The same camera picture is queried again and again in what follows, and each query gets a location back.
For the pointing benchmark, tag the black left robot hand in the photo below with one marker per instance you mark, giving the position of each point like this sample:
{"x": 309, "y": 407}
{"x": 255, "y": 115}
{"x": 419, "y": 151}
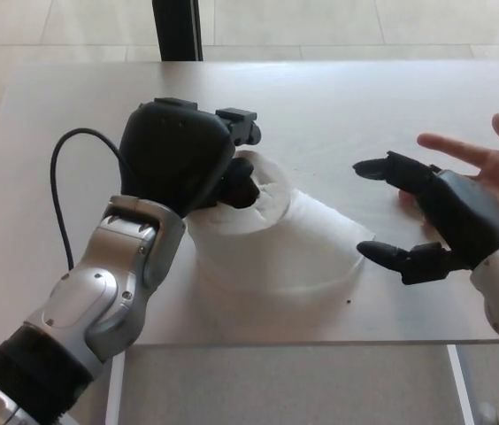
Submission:
{"x": 170, "y": 155}

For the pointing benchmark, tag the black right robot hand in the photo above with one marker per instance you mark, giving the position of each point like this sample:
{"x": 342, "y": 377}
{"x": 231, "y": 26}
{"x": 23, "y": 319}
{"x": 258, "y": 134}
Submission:
{"x": 466, "y": 212}

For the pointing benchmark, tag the white toilet paper roll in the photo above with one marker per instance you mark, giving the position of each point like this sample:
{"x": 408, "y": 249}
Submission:
{"x": 276, "y": 248}

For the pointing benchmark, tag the white straight table leg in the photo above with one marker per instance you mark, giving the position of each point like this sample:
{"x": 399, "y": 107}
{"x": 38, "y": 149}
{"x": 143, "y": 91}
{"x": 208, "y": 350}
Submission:
{"x": 116, "y": 394}
{"x": 461, "y": 385}

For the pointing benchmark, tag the black vertical post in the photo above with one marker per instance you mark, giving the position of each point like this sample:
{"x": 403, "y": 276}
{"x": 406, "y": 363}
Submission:
{"x": 176, "y": 31}

